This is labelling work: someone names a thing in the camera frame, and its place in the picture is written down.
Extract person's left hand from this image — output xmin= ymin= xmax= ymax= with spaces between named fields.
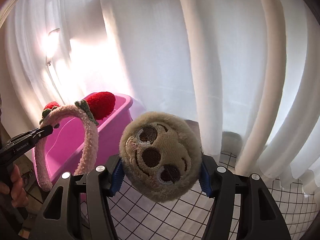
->
xmin=0 ymin=164 xmax=29 ymax=207

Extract white sheer curtain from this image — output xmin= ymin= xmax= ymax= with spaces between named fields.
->
xmin=1 ymin=0 xmax=319 ymax=194

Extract pink plastic storage bin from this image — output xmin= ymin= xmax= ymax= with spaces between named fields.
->
xmin=33 ymin=94 xmax=133 ymax=192

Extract white black grid bedsheet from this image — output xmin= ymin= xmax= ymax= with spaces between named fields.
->
xmin=80 ymin=149 xmax=320 ymax=240

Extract pink fuzzy strawberry headband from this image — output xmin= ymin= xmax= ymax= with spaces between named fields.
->
xmin=40 ymin=92 xmax=116 ymax=176

